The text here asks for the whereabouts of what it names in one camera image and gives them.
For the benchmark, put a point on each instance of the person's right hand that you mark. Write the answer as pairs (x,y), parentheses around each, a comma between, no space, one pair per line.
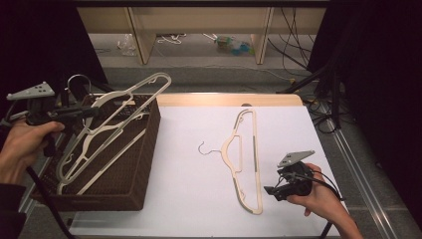
(323,199)

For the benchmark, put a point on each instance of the light wooden desk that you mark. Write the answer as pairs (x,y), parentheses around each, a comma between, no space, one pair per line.
(199,20)

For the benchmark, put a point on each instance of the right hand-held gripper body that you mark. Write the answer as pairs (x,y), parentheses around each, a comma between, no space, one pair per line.
(298,181)

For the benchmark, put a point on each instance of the black curtain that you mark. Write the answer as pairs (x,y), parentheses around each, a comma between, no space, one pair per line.
(33,49)
(381,83)

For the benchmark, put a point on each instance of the white table mat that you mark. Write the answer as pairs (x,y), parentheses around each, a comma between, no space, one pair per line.
(192,186)

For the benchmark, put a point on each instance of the beige plastic clothes hanger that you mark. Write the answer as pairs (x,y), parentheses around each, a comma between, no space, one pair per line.
(111,96)
(255,132)
(112,161)

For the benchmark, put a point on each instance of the colourful plastic bag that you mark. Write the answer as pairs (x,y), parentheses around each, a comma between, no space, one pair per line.
(234,46)

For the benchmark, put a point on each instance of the brown woven basket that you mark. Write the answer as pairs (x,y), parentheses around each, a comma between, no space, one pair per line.
(132,186)

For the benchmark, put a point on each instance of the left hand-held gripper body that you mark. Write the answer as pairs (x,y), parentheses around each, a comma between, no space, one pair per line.
(36,111)

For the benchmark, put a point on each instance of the person's left hand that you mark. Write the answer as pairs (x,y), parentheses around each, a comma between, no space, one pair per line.
(20,149)

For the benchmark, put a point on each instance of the clear plastic bag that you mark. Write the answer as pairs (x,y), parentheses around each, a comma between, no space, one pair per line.
(127,45)

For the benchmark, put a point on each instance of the aluminium rail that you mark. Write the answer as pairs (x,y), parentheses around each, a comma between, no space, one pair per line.
(361,179)
(31,202)

